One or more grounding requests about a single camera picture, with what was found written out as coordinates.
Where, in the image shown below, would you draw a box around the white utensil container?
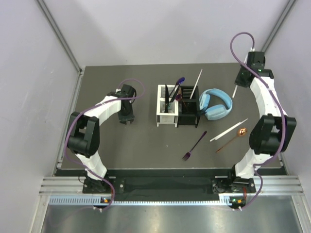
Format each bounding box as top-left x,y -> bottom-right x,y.
156,84 -> 179,128

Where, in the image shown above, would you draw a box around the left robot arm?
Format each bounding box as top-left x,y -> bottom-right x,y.
67,84 -> 137,193

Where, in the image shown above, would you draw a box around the copper spoon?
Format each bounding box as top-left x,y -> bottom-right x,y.
215,128 -> 248,153

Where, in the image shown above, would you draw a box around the black knife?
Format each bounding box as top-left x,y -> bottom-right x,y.
164,85 -> 170,113

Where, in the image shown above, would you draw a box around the light blue headphones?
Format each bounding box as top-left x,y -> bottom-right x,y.
199,88 -> 233,121

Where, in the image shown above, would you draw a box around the white chopstick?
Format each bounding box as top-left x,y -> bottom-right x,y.
232,85 -> 238,98
210,118 -> 248,142
190,69 -> 203,99

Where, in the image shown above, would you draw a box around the purple fork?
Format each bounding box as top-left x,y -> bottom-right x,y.
182,131 -> 207,161

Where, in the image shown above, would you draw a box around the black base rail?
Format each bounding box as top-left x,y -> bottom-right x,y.
80,167 -> 258,202

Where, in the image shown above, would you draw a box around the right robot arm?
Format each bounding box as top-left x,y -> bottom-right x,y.
226,50 -> 297,192

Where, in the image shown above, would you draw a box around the black utensil container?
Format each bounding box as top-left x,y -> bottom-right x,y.
177,86 -> 200,128

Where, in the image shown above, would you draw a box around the perforated cable duct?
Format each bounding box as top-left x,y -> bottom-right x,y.
49,196 -> 232,206

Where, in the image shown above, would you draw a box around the white-blade green-handle knife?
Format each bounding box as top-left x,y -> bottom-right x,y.
166,85 -> 180,110

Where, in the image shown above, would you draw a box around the rainbow spoon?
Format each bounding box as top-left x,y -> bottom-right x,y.
176,77 -> 185,85

